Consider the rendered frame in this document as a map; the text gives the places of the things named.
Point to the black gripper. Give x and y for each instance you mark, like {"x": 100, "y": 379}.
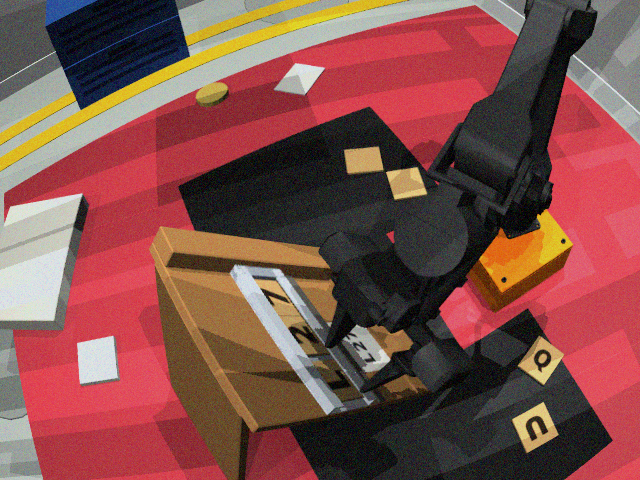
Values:
{"x": 440, "y": 364}

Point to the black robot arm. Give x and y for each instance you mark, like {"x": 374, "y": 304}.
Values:
{"x": 500, "y": 176}

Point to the yellow flat disc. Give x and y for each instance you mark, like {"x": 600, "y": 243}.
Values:
{"x": 212, "y": 94}

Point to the white flat card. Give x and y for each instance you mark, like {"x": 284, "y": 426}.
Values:
{"x": 299, "y": 79}

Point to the white square tile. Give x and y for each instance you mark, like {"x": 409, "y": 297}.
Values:
{"x": 98, "y": 362}

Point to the white flat rectangular board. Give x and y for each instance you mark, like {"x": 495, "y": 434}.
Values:
{"x": 38, "y": 248}

